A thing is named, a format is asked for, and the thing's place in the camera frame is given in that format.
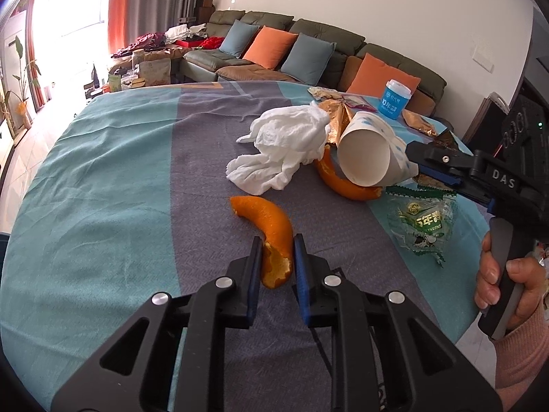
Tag white paper cup blue dots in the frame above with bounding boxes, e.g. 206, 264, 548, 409
337, 111, 419, 187

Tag cluttered dark coffee table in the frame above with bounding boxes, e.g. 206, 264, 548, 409
83, 47, 186, 95

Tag crumpled gold foil wrapper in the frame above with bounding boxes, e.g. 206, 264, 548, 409
317, 99, 358, 144

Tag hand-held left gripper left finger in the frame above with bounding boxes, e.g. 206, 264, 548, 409
50, 236, 263, 412

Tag white wall switch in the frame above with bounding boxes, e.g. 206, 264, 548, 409
469, 45, 495, 72

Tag clear green snack wrapper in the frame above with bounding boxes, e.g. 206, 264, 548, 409
386, 184, 458, 269

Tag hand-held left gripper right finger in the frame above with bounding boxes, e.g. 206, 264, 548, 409
292, 234, 502, 412

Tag short curved orange peel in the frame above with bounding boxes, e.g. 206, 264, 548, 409
229, 195, 295, 290

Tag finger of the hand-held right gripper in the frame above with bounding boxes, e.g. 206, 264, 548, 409
405, 141, 476, 181
444, 178, 496, 213

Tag green sectional sofa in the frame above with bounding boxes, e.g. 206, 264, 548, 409
180, 10, 447, 116

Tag maroon snack packet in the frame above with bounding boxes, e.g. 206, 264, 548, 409
341, 94, 378, 113

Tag long curved orange peel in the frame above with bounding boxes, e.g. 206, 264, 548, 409
315, 144, 384, 202

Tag teal and grey printed blanket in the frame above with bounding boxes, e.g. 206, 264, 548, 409
0, 79, 490, 412

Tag dark red clothes pile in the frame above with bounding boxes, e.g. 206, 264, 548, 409
112, 32, 167, 58

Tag white clothes pile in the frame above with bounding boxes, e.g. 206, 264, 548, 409
164, 23, 207, 45

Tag golden brown snack packet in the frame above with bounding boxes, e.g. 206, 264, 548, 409
401, 109, 439, 137

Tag large balcony window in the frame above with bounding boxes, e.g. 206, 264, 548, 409
34, 0, 113, 91

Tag person's right hand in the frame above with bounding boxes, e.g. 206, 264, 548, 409
474, 234, 549, 335

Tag brown paper bag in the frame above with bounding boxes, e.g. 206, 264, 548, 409
138, 59, 173, 89

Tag crumpled white tissue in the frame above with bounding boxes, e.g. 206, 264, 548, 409
226, 102, 331, 194

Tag blue can white lid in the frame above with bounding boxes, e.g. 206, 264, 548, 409
379, 79, 415, 121

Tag tall potted leafy plant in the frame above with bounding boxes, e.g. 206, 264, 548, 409
0, 36, 42, 133

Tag blue cushion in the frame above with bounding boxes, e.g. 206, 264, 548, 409
281, 32, 337, 87
221, 20, 260, 58

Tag orange and grey curtain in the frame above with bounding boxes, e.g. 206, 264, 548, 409
25, 0, 47, 113

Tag beige snack packet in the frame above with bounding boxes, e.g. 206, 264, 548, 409
309, 87, 344, 102

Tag brown sofa seat pad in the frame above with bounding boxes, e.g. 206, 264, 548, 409
215, 64, 297, 83

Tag small dark gold wrapper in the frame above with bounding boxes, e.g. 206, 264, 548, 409
431, 130, 463, 152

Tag orange cushion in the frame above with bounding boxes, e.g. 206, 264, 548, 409
242, 26, 299, 70
345, 53, 422, 99

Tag person's right forearm pink sleeve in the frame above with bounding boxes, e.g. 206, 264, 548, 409
493, 305, 549, 402

